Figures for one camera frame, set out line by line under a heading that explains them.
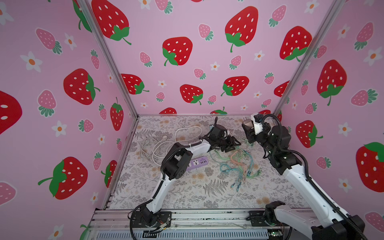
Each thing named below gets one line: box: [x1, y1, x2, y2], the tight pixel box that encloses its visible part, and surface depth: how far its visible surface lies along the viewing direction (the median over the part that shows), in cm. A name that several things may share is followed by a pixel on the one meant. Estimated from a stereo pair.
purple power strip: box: [186, 156, 209, 172], surface depth 93 cm
